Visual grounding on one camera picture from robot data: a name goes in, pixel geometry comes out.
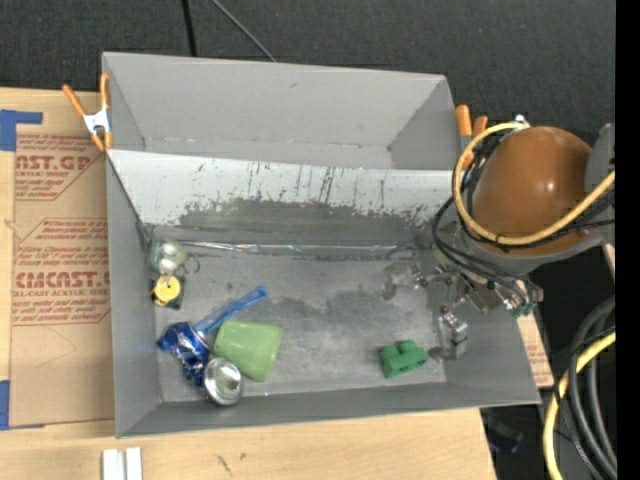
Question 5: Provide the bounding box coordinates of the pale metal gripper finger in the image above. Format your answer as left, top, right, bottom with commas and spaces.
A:
438, 312, 470, 361
383, 261, 432, 298

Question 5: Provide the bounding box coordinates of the green toy block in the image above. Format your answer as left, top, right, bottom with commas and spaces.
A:
378, 340, 430, 380

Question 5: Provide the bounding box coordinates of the grey metal bin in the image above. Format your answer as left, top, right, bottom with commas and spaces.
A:
101, 51, 544, 439

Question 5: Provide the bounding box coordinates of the light green cup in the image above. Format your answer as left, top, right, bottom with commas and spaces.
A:
213, 320, 284, 383

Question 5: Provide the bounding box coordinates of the crushed blue drink can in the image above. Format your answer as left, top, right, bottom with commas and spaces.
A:
156, 321, 245, 407

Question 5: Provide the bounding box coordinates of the clear glass jar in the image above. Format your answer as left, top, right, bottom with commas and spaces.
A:
147, 239, 189, 275

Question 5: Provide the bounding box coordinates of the yellow round toy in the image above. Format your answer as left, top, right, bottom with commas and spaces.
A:
151, 274, 184, 310

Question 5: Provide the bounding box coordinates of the brown cardboard board, red print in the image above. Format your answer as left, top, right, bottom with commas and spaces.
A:
0, 86, 556, 429

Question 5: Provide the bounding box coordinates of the blue plastic handle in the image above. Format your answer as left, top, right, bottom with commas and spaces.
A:
194, 285, 269, 335

